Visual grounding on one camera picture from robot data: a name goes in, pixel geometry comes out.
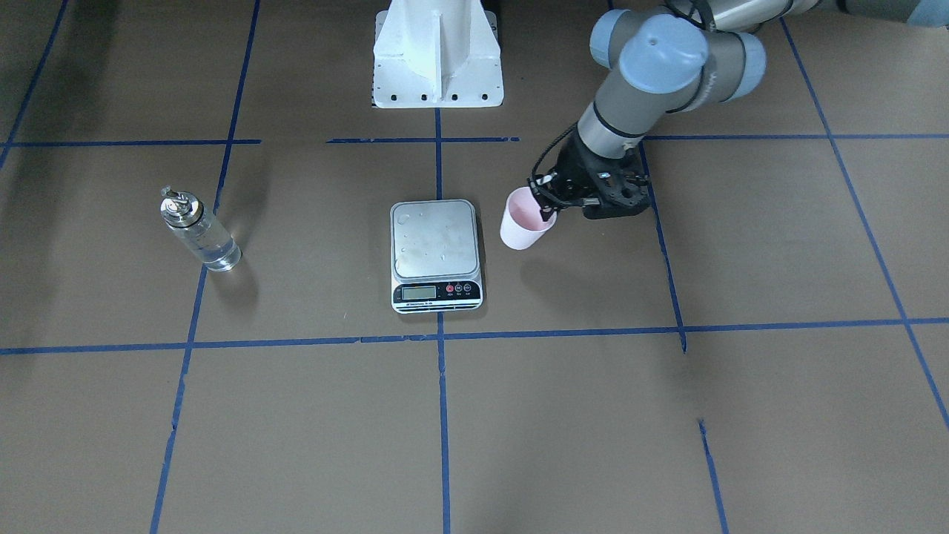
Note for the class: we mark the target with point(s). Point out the clear glass sauce bottle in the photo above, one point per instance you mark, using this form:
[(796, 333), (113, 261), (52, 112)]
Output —
[(198, 228)]

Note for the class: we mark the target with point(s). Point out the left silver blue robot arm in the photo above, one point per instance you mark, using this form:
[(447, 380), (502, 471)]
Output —
[(670, 59)]

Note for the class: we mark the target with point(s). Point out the silver digital kitchen scale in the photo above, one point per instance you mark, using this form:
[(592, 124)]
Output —
[(435, 260)]

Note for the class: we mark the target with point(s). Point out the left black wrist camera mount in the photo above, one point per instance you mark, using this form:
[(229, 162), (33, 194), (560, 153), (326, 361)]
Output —
[(617, 194)]

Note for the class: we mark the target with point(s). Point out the white camera mast with base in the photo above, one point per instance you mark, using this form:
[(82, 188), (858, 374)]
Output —
[(437, 54)]

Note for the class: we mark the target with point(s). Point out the pink plastic cup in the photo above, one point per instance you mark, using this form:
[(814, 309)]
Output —
[(522, 221)]

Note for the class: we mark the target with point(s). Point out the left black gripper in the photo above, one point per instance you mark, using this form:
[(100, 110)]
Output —
[(573, 167)]

